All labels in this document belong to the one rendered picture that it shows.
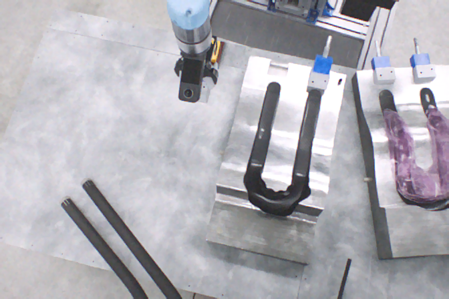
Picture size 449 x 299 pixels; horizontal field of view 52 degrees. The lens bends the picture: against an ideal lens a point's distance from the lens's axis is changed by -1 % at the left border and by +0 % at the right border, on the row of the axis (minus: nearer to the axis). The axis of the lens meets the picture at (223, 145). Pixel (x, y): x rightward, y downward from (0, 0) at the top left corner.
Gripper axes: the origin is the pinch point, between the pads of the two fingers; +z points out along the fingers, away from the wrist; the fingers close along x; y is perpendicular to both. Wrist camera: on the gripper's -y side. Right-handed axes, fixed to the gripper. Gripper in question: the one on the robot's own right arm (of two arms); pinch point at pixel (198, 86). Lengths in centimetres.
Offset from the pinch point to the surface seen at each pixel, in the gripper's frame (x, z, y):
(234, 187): -14.4, 1.8, -22.6
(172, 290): -6.1, 3.4, -48.9
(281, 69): -19.2, 8.7, 13.4
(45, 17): 102, 95, 57
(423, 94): -58, 10, 15
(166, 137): 7.5, 15.1, -10.7
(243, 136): -13.5, 5.8, -8.5
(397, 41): -70, 95, 82
